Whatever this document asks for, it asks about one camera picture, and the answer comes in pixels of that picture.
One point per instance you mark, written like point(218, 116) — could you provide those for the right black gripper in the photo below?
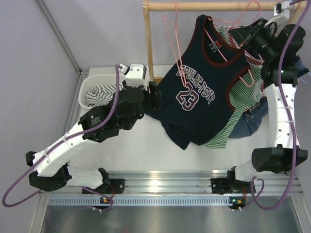
point(245, 35)

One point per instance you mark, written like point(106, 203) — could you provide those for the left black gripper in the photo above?
point(152, 96)

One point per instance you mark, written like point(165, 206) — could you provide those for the pink hanger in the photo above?
point(175, 46)
point(216, 45)

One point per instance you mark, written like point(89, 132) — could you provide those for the navy maroon tank top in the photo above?
point(198, 112)

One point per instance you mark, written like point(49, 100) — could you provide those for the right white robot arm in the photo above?
point(280, 77)

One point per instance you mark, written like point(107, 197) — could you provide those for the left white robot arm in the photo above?
point(52, 169)

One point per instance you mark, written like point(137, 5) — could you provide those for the red striped tank top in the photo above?
point(250, 87)

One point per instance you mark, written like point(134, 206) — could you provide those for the green striped tank top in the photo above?
point(219, 141)

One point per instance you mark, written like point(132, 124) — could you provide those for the dark blue tank top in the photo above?
point(247, 116)

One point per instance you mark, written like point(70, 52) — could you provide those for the wooden clothes rack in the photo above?
point(251, 5)

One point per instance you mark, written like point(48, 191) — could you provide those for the black white striped shirt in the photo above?
point(100, 95)

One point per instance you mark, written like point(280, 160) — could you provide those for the white plastic basket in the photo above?
point(92, 81)

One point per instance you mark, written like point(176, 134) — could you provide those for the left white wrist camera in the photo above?
point(135, 76)

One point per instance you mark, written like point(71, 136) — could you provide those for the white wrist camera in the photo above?
point(135, 76)
point(281, 12)

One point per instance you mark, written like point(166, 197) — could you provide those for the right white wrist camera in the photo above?
point(281, 12)

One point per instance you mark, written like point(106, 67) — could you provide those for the aluminium rail frame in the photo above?
point(151, 163)

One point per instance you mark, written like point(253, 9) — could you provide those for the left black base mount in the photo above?
point(114, 186)

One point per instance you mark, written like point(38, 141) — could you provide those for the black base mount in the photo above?
point(224, 186)
point(114, 186)

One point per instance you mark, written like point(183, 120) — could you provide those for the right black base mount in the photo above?
point(224, 186)

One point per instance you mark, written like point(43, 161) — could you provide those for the slotted grey cable duct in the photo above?
point(147, 201)

